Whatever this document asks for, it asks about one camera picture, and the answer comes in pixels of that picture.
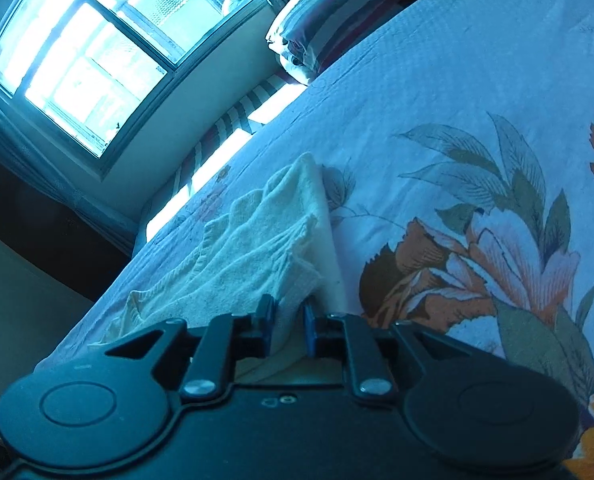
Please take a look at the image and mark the window with grey frame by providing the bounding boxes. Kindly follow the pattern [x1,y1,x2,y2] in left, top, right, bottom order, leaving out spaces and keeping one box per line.
[0,0,273,180]

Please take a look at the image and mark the floral white bedspread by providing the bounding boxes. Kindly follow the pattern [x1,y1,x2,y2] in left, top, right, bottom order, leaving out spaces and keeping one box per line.
[42,0,594,479]

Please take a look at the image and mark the striped mattress sheet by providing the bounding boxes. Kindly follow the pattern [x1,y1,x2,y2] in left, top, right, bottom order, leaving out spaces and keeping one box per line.
[133,72,306,254]

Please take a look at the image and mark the left blue curtain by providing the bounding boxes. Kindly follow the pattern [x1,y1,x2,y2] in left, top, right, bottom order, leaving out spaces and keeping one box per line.
[0,111,137,255]

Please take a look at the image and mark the striped folded quilt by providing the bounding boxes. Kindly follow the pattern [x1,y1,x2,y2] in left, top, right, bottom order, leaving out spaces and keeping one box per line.
[265,0,403,84]

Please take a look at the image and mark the cream knit sweater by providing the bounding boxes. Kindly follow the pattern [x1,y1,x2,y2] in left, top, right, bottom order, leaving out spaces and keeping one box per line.
[92,153,349,384]

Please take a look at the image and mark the dark wooden door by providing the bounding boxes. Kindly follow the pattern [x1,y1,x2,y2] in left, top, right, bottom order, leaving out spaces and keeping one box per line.
[0,164,129,300]

